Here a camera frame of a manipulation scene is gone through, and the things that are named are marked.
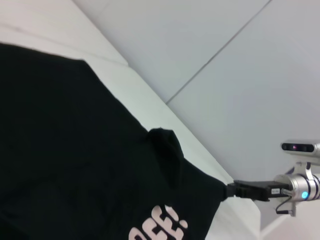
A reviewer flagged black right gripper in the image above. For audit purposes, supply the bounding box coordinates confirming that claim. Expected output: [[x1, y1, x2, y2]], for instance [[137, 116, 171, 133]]
[[225, 179, 291, 203]]

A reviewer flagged silver right cable plug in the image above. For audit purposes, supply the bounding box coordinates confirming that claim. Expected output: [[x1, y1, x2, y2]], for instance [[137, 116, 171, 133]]
[[278, 197, 298, 218]]

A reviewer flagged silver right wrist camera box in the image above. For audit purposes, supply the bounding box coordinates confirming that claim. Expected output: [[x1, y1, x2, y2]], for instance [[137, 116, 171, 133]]
[[280, 139, 320, 160]]

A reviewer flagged thin right arm cable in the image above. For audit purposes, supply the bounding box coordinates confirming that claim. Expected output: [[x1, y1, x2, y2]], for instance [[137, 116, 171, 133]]
[[275, 196, 291, 215]]

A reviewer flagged black T-shirt with FREE print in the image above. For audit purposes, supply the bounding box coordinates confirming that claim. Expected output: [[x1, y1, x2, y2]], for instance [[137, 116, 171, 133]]
[[0, 42, 230, 240]]

